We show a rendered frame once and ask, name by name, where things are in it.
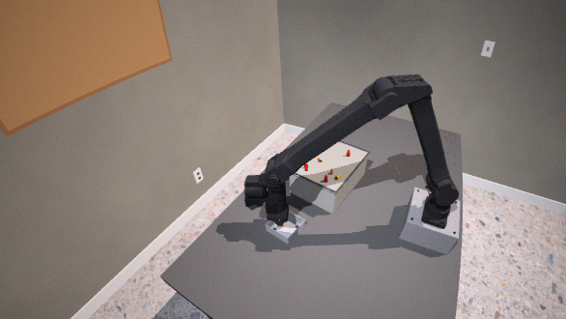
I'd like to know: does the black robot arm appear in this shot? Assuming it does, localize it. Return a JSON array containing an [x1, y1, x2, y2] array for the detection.
[[244, 74, 459, 229]]

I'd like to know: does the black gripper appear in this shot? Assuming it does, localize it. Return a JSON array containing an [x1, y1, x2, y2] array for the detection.
[[267, 196, 289, 226]]

